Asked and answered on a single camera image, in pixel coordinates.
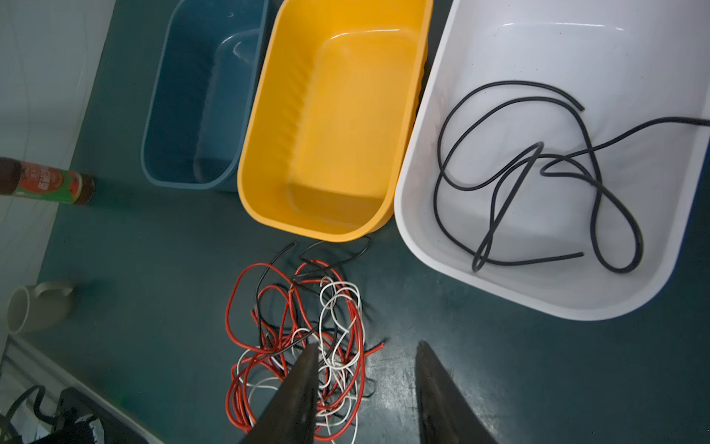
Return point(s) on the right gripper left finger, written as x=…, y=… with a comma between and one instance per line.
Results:
x=291, y=414

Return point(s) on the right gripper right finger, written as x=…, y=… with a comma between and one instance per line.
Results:
x=444, y=414

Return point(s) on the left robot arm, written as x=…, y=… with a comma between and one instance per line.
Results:
x=75, y=417

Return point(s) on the green table mat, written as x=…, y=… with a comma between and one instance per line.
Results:
x=158, y=270

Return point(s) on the white plastic bin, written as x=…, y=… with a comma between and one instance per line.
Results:
x=557, y=151

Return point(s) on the yellow plastic bin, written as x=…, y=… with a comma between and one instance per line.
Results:
x=332, y=116

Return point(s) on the beige ceramic mug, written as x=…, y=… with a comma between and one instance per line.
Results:
x=39, y=306

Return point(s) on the sauce bottle yellow cap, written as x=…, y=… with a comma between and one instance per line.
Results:
x=38, y=182

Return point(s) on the blue plastic bin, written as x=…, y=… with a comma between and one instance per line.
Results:
x=204, y=90

